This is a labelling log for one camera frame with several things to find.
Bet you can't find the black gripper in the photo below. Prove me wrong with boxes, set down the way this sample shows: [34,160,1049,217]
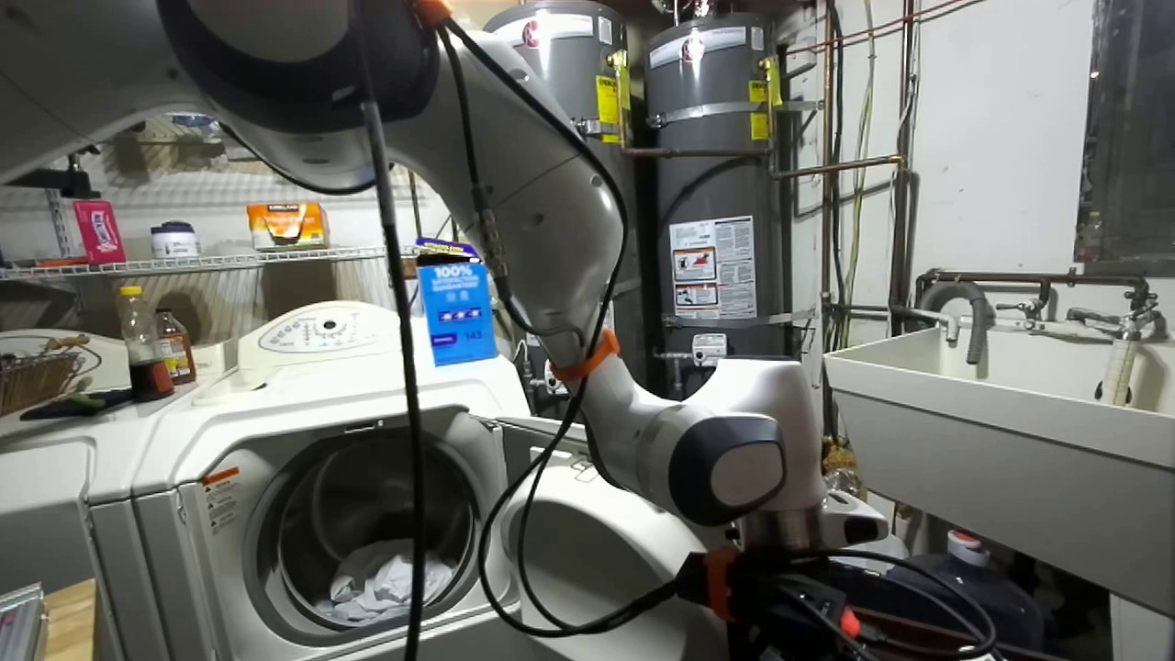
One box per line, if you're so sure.
[720,556,868,661]

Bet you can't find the wooden board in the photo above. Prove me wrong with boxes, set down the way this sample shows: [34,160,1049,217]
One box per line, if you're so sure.
[42,580,101,661]

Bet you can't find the dark window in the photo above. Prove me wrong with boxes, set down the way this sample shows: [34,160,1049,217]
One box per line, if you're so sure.
[1075,0,1175,278]

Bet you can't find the white washing machine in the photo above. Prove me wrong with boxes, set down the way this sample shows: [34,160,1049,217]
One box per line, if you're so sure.
[86,296,545,661]

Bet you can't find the grey metal wall pipe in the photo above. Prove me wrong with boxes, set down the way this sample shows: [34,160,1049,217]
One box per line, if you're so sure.
[795,149,924,337]

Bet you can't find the white dryer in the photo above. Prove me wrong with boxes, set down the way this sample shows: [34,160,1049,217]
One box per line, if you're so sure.
[0,335,138,661]

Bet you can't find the white laundry cloth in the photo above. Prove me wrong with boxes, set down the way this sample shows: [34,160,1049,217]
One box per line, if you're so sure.
[312,537,458,632]

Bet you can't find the orange package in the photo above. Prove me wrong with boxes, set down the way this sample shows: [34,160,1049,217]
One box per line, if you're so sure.
[243,199,334,253]

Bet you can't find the white wire shelf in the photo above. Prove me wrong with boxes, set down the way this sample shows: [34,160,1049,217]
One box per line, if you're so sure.
[0,121,420,288]

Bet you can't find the yellow-capped bottle dark liquid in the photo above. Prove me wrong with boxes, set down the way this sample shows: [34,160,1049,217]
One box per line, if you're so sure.
[116,281,181,399]

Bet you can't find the grey water heater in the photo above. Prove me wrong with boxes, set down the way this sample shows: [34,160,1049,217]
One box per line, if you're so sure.
[644,10,798,371]
[482,0,644,406]

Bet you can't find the white jar dark lid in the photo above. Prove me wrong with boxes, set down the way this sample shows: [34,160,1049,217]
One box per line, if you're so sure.
[146,217,203,264]

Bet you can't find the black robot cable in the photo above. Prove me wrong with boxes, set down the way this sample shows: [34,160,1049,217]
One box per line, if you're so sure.
[354,21,1007,661]

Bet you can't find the dark metal faucet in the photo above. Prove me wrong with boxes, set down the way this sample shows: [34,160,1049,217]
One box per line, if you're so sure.
[912,264,1173,378]

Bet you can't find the wicker basket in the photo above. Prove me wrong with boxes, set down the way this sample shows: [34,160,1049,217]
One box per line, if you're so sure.
[0,327,105,419]

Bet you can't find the pink card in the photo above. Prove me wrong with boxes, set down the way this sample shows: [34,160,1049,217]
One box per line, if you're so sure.
[70,199,127,269]

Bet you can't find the white utility sink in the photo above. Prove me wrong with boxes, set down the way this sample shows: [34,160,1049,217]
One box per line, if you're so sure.
[820,322,1175,617]

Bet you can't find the blue cardboard box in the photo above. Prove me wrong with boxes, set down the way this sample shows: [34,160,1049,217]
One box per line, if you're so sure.
[410,235,504,367]

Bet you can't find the dark blue water jug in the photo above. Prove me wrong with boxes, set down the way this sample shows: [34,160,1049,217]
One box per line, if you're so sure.
[897,526,1049,657]

